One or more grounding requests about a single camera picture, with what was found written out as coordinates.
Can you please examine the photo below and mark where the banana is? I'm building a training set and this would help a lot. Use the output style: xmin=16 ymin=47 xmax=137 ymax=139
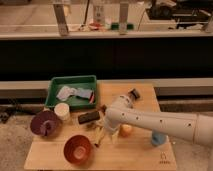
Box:
xmin=94 ymin=124 xmax=105 ymax=147

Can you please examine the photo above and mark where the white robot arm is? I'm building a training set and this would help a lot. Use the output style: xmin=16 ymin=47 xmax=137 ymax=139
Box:
xmin=103 ymin=95 xmax=213 ymax=147

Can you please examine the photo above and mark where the blue cup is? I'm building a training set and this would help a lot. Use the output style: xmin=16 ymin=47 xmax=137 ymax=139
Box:
xmin=151 ymin=131 xmax=166 ymax=146

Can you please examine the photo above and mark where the white paper cup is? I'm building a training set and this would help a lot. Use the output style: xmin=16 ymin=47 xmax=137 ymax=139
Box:
xmin=54 ymin=103 xmax=70 ymax=121

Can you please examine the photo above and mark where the orange fruit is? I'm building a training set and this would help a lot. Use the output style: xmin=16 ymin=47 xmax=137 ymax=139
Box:
xmin=119 ymin=124 xmax=133 ymax=137

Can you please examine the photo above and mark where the dark grape bunch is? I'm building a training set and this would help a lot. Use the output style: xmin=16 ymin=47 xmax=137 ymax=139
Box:
xmin=100 ymin=105 xmax=107 ymax=113

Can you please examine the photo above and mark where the black rectangular block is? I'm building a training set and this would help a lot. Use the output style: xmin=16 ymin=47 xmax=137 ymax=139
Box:
xmin=78 ymin=111 xmax=100 ymax=124

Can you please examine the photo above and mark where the red-brown bowl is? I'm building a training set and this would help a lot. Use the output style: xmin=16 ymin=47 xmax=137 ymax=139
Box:
xmin=63 ymin=135 xmax=92 ymax=165

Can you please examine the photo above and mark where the red item in tray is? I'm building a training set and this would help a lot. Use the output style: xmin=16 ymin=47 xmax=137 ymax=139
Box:
xmin=89 ymin=93 xmax=95 ymax=103

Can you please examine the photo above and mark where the black brush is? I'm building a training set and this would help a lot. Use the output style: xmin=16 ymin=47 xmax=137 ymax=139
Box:
xmin=129 ymin=89 xmax=140 ymax=100

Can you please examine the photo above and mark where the wooden board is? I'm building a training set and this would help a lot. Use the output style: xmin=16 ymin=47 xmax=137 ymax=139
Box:
xmin=23 ymin=82 xmax=178 ymax=171

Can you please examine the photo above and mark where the green plastic tray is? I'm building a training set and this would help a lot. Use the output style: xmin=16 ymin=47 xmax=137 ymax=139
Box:
xmin=45 ymin=75 xmax=98 ymax=110

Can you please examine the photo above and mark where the crumpled cloth in tray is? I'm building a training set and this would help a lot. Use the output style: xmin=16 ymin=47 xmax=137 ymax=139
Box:
xmin=56 ymin=86 xmax=93 ymax=101

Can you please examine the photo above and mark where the purple bowl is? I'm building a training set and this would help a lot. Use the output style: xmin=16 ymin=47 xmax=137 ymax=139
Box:
xmin=30 ymin=110 xmax=60 ymax=136

